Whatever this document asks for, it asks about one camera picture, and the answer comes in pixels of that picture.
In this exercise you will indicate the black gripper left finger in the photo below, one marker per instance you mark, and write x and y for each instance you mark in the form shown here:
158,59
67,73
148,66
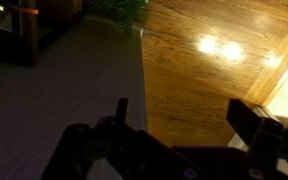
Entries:
97,150

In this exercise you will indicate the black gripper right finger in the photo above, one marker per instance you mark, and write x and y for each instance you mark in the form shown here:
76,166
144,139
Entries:
260,140

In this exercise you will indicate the green potted plant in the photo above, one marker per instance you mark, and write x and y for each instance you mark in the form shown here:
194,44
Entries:
122,13

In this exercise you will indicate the dark wooden furniture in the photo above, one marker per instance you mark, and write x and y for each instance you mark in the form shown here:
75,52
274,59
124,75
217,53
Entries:
19,28

